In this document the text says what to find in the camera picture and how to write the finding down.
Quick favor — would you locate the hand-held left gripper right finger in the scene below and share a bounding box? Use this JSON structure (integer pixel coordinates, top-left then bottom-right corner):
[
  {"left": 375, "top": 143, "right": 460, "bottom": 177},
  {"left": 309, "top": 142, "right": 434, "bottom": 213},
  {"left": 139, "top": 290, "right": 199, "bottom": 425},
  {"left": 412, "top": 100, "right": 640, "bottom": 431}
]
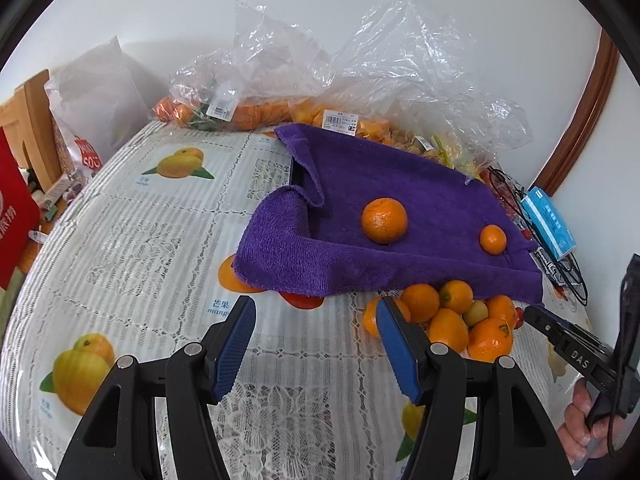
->
[{"left": 376, "top": 296, "right": 576, "bottom": 480}]

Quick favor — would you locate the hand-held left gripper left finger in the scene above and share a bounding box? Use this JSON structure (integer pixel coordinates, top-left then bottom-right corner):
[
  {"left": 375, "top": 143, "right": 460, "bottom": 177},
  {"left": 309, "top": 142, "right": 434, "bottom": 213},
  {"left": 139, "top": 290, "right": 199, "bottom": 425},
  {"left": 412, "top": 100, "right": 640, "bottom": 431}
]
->
[{"left": 55, "top": 296, "right": 257, "bottom": 480}]

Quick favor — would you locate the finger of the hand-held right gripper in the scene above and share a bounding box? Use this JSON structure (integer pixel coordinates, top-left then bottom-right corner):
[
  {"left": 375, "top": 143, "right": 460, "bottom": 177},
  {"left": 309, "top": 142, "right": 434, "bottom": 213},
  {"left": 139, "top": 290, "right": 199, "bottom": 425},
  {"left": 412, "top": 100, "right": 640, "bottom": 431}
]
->
[{"left": 523, "top": 305, "right": 572, "bottom": 347}]

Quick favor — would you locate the green-brown kiwi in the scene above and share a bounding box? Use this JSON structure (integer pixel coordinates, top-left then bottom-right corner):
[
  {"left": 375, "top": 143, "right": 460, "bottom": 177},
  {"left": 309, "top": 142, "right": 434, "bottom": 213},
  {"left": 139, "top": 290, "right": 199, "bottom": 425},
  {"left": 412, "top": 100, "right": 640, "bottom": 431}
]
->
[{"left": 462, "top": 300, "right": 489, "bottom": 327}]

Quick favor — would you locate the small orange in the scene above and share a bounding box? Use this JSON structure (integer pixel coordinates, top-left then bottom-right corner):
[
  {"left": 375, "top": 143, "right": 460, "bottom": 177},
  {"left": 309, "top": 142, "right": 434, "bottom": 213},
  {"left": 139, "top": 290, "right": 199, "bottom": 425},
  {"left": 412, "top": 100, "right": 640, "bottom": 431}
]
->
[{"left": 479, "top": 225, "right": 508, "bottom": 255}]

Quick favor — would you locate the large orange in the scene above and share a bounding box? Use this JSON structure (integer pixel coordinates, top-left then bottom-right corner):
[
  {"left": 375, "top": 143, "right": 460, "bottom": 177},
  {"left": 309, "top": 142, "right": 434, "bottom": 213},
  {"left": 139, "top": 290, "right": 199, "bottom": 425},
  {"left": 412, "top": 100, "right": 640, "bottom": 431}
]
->
[{"left": 361, "top": 197, "right": 409, "bottom": 245}]

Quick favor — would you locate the person's right hand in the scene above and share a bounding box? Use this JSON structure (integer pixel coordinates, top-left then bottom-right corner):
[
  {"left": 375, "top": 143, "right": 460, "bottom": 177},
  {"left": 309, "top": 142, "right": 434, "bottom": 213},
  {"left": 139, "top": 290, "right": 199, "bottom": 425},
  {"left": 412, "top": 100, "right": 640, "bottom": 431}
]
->
[{"left": 557, "top": 380, "right": 627, "bottom": 471}]

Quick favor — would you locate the blue tissue box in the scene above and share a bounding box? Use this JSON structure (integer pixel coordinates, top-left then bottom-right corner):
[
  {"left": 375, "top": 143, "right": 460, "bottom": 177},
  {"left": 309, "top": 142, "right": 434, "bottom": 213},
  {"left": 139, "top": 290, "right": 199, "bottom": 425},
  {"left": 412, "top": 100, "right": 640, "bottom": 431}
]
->
[{"left": 520, "top": 186, "right": 577, "bottom": 261}]

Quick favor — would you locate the fruit-print lace tablecloth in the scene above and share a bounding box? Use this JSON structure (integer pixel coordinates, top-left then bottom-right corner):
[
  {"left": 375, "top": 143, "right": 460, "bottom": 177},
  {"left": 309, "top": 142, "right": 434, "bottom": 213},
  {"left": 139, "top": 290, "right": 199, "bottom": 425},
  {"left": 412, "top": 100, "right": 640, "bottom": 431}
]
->
[{"left": 0, "top": 120, "right": 616, "bottom": 480}]

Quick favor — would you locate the purple towel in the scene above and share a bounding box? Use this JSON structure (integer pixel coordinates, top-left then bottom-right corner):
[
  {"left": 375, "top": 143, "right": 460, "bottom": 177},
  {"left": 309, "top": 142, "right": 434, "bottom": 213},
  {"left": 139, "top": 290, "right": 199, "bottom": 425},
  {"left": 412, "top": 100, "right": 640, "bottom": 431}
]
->
[{"left": 232, "top": 122, "right": 546, "bottom": 306}]

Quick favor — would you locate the clear bag of leafy oranges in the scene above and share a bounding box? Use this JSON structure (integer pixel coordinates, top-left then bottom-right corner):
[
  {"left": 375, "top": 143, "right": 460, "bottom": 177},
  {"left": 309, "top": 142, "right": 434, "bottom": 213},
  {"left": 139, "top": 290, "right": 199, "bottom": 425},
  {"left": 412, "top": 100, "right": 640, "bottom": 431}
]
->
[{"left": 152, "top": 52, "right": 261, "bottom": 133}]

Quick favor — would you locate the red bag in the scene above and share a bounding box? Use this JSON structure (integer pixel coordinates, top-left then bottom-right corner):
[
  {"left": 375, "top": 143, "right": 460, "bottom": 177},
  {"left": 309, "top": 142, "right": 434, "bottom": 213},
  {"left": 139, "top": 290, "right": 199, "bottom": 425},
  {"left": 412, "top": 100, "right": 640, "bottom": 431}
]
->
[{"left": 0, "top": 127, "right": 42, "bottom": 288}]

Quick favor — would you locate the clear bag of pale husk fruit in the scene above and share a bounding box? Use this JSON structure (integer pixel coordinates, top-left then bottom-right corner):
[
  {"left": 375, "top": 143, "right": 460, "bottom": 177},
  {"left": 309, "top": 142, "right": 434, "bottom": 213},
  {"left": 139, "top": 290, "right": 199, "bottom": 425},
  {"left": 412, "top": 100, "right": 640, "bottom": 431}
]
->
[{"left": 330, "top": 0, "right": 531, "bottom": 171}]

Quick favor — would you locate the white plastic bag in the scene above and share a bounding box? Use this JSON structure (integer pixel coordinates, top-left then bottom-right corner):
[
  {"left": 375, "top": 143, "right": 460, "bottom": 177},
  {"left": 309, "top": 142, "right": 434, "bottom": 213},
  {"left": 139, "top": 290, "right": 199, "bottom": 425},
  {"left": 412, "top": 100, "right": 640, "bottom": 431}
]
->
[{"left": 44, "top": 35, "right": 153, "bottom": 178}]

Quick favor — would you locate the clear bag of kumquats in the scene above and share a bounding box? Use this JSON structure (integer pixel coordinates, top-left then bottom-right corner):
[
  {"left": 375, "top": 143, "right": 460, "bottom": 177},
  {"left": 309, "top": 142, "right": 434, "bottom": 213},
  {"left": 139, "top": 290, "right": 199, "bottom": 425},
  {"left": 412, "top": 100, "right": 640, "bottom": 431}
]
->
[{"left": 235, "top": 0, "right": 391, "bottom": 143}]

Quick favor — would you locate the wooden chair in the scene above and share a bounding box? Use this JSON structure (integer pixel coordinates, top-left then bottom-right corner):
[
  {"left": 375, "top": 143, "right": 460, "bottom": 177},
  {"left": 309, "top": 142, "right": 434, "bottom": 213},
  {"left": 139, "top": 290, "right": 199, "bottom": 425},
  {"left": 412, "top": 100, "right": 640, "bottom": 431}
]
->
[{"left": 0, "top": 70, "right": 63, "bottom": 196}]

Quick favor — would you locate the black cable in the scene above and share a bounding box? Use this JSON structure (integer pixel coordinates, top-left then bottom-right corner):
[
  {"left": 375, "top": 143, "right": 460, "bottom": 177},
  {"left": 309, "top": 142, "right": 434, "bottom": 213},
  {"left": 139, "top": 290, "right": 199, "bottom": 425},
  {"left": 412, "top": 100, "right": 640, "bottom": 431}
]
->
[{"left": 486, "top": 164, "right": 592, "bottom": 307}]

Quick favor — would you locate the wooden door frame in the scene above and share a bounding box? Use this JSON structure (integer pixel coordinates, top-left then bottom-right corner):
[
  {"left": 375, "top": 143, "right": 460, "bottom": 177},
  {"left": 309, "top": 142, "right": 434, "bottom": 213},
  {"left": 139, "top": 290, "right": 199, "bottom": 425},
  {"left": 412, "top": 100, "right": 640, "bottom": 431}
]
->
[{"left": 532, "top": 29, "right": 622, "bottom": 197}]

